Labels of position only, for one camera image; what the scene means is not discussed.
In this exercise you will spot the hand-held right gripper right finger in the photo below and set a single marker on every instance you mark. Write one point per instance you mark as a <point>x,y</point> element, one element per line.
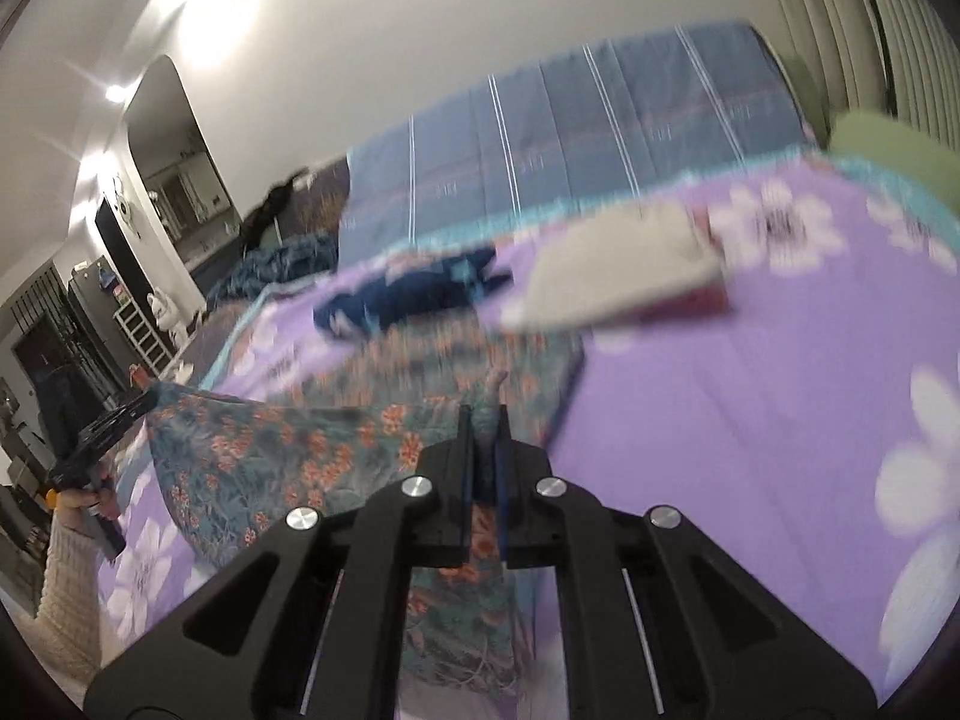
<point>517,525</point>

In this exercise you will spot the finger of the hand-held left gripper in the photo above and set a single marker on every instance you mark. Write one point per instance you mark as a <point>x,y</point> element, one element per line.
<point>142,412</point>
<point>139,399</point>

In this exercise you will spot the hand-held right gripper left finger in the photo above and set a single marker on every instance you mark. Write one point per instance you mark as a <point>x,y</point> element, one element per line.
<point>463,510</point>

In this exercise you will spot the teal floral shirt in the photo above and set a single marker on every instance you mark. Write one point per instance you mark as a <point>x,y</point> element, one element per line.
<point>300,457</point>

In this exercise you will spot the person's left forearm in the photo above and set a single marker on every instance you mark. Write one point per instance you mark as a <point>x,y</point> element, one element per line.
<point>71,600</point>

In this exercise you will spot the person's left hand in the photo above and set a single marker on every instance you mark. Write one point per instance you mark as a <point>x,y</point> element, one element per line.
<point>75,506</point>

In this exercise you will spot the white shelf rack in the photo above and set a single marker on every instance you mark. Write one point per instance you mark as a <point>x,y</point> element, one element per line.
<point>142,337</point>

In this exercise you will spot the white cat figurine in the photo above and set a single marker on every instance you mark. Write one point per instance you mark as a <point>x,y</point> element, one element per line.
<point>161,311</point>

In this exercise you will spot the grey cabinet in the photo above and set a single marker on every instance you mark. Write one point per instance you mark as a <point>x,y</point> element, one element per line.
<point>97,315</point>

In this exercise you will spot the teal fleece blanket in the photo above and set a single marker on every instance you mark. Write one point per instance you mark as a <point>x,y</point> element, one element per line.
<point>285,262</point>

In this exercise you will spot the navy star print garment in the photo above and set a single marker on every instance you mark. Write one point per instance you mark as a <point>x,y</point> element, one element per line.
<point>420,292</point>

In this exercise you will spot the dark cloth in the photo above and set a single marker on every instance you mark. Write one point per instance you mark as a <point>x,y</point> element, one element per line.
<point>274,206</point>

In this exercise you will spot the purple floral bedsheet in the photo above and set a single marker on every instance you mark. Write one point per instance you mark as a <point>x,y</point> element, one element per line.
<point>750,427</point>

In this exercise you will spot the beige folded garment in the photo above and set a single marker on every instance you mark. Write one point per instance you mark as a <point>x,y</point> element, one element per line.
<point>615,270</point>

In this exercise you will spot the blue plaid quilt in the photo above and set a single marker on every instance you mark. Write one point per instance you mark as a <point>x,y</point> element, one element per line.
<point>585,127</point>

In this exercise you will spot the green pillow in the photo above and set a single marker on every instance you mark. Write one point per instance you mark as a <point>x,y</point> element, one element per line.
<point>885,139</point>

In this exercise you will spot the white curtain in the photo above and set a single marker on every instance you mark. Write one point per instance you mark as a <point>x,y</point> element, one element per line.
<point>900,37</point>

